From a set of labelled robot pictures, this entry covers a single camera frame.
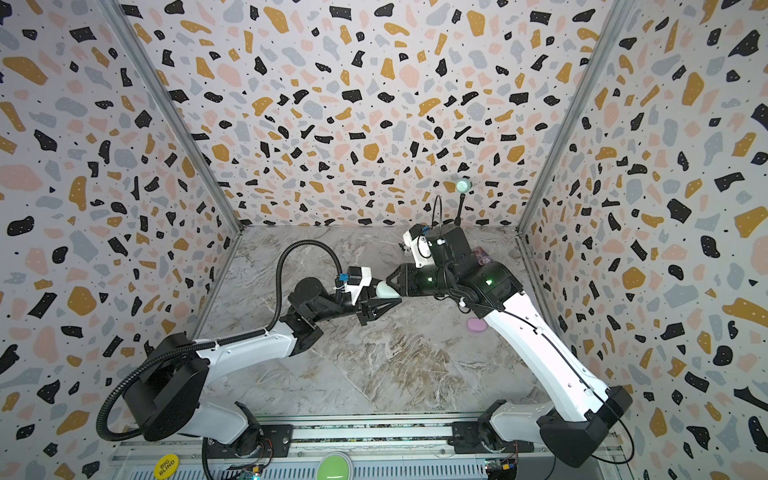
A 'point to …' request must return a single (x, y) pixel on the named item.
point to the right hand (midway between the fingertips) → (389, 277)
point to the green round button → (333, 467)
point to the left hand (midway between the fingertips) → (401, 290)
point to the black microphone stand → (462, 186)
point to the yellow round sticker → (166, 466)
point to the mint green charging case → (385, 291)
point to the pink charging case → (476, 324)
